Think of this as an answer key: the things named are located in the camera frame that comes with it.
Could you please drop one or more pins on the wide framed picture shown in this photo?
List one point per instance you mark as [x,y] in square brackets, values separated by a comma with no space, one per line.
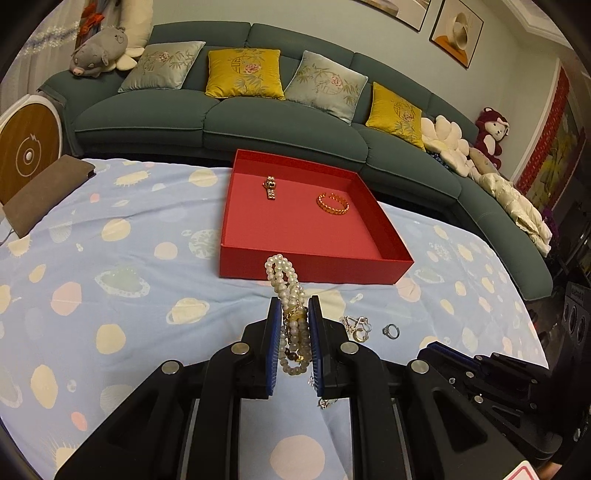
[397,11]

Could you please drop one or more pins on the cream quilted blanket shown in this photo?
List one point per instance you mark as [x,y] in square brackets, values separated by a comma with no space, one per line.
[517,207]

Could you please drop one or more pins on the blue patterned cloth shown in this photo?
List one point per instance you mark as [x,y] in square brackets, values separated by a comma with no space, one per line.
[441,159]

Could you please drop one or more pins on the planet print blue blanket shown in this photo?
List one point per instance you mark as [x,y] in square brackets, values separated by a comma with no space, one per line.
[138,300]

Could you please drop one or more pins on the green sectional sofa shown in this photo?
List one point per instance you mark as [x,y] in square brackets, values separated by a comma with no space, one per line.
[277,121]

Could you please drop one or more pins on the orange framed picture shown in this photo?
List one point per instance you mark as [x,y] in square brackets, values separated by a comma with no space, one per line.
[457,32]

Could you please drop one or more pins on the grey pig plush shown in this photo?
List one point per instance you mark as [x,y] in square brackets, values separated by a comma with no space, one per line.
[99,50]

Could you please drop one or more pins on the black speaker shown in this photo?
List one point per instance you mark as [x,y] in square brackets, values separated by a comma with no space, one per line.
[577,314]

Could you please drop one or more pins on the red wall hanging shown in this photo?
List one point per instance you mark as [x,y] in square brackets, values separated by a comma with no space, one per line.
[554,147]

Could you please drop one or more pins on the red shallow box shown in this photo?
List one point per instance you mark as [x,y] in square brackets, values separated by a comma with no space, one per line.
[295,230]

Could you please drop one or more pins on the white cow plush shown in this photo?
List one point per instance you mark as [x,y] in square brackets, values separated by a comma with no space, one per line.
[136,32]

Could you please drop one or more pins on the white sheer curtain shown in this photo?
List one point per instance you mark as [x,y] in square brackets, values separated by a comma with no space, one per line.
[41,41]

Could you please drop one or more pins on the blue curtain with red tie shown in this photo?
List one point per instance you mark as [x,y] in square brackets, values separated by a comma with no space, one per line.
[94,14]

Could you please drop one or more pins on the round white wooden device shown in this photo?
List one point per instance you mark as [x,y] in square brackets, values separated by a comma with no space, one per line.
[27,147]

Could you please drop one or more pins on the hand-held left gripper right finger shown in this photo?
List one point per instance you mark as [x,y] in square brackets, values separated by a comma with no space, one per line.
[316,350]

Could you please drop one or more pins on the gold open bangle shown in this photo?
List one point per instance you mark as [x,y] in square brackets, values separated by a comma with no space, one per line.
[323,205]

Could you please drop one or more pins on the tan plush pillow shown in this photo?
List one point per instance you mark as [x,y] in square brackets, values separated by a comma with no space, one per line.
[482,161]

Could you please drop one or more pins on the pale blue floral cushion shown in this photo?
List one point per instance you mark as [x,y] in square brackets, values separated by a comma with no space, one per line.
[323,85]
[161,67]

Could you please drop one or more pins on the brown felt pouch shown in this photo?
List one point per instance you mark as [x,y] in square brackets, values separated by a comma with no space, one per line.
[46,194]

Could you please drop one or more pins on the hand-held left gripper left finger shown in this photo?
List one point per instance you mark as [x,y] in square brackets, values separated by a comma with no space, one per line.
[273,350]

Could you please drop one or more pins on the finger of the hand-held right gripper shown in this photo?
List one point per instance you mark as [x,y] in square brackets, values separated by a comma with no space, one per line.
[512,369]
[443,351]

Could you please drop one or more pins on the yellow floral cushion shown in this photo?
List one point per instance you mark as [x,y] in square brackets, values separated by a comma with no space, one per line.
[244,74]
[397,115]

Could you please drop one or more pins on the red monkey plush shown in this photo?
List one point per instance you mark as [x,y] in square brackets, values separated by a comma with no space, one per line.
[491,138]

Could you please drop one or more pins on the white flower cushion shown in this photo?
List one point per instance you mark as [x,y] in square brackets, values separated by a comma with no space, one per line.
[448,138]

